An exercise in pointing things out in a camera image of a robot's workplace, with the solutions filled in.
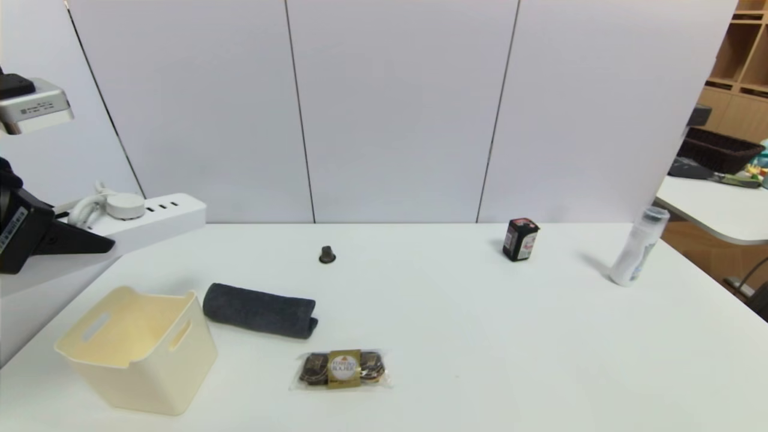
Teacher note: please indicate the black wicker basket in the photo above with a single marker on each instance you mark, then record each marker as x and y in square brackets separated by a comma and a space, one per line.
[717, 150]

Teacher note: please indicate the wooden shelf unit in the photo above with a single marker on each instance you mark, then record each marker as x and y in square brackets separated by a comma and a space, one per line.
[735, 90]

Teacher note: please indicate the dark grey rolled towel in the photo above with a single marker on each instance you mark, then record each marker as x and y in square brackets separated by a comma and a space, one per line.
[258, 311]

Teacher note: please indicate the dark coffee capsule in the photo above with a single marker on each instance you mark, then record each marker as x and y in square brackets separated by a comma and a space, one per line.
[327, 256]

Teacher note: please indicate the cream plastic storage box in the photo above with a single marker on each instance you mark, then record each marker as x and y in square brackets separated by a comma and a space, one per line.
[150, 378]

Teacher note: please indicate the white neighbouring table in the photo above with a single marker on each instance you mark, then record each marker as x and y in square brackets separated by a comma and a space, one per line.
[714, 207]

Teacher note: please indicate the dark grey pouch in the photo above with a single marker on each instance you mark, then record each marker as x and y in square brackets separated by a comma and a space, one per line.
[690, 168]

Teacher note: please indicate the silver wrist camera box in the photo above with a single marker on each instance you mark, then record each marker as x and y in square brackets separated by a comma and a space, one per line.
[36, 111]

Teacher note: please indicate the white plastic bottle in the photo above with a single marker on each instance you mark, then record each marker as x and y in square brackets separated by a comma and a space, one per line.
[636, 252]

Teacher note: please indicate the Ferrero Rocher chocolate pack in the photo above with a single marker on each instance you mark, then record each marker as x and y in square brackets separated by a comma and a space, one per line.
[342, 369]

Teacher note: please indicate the black chair base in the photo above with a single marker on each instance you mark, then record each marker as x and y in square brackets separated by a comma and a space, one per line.
[759, 300]

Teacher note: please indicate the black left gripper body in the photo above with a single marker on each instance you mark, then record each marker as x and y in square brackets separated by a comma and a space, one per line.
[18, 231]

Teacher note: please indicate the green flat tool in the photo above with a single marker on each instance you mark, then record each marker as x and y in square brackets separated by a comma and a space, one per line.
[741, 179]

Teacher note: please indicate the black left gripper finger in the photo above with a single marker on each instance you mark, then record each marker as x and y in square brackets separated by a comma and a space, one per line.
[72, 241]

